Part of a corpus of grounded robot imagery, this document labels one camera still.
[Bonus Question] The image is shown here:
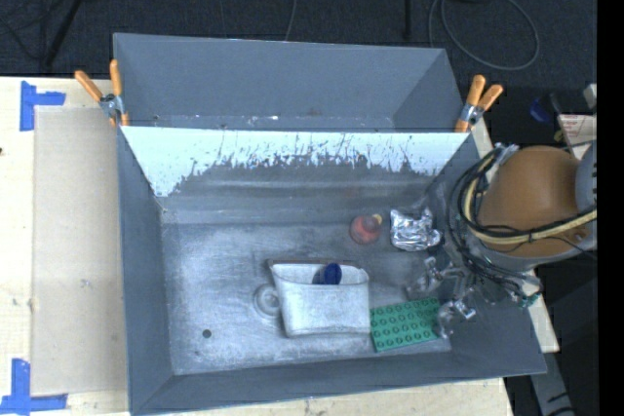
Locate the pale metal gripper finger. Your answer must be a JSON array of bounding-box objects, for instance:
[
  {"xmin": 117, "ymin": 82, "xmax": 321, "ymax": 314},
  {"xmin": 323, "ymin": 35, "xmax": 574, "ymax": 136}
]
[
  {"xmin": 436, "ymin": 298, "xmax": 478, "ymax": 340},
  {"xmin": 406, "ymin": 256, "xmax": 450, "ymax": 302}
]

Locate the crumpled silver foil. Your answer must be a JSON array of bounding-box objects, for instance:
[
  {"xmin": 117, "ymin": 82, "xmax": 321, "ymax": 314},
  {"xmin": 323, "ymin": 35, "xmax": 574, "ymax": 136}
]
[{"xmin": 389, "ymin": 207, "xmax": 443, "ymax": 253}]

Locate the dark green flat block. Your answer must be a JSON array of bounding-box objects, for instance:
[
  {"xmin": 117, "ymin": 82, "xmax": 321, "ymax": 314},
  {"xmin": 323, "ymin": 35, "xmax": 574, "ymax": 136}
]
[{"xmin": 369, "ymin": 296, "xmax": 452, "ymax": 354}]

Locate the orange toy fruit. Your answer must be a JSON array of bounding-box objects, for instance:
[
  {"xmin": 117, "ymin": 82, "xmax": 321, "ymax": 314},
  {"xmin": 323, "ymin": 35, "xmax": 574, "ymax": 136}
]
[{"xmin": 348, "ymin": 212, "xmax": 384, "ymax": 246}]

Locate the blue round cap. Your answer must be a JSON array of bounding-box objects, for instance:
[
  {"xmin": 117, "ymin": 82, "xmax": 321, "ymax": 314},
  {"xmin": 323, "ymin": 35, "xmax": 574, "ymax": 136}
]
[{"xmin": 311, "ymin": 262, "xmax": 344, "ymax": 286}]

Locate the clear plastic container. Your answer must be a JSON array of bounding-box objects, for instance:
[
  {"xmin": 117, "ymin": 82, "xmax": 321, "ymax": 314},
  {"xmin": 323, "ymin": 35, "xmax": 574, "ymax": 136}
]
[{"xmin": 266, "ymin": 258, "xmax": 373, "ymax": 339}]

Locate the grey metal bin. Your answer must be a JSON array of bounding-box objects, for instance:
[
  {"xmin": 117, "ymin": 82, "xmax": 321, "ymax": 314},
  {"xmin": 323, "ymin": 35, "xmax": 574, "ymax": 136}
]
[{"xmin": 111, "ymin": 32, "xmax": 548, "ymax": 416}]

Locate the pale cardboard board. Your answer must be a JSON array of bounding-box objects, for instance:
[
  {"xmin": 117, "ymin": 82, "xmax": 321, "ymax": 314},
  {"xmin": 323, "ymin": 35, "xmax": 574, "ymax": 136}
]
[{"xmin": 29, "ymin": 105, "xmax": 130, "ymax": 398}]

